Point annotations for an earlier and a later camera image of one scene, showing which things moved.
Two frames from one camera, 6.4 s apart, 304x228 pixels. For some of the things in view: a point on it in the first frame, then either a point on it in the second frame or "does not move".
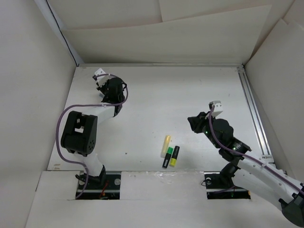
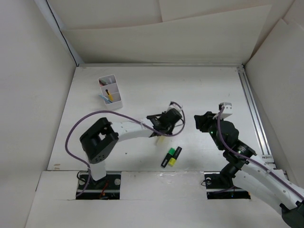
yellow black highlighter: x=174 y=158 does not move
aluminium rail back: x=216 y=65 does not move
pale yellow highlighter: x=166 y=146 → x=161 y=140
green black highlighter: x=170 y=150 does not move
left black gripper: x=101 y=89 → x=169 y=131
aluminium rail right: x=267 y=157 does not move
